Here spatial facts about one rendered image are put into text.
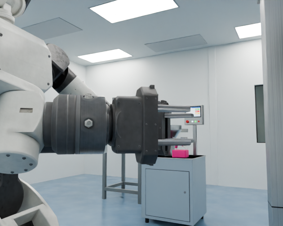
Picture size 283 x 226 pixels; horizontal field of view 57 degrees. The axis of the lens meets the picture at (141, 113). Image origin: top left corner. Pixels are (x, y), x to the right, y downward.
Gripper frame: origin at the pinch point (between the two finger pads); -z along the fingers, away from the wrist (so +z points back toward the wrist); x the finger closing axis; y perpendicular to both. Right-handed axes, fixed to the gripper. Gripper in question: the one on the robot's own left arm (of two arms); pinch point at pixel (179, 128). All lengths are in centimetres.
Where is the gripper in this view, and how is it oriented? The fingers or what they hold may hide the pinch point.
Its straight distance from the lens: 58.7
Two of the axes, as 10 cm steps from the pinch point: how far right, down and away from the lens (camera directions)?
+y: -4.4, -0.7, -8.9
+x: 0.0, 10.0, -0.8
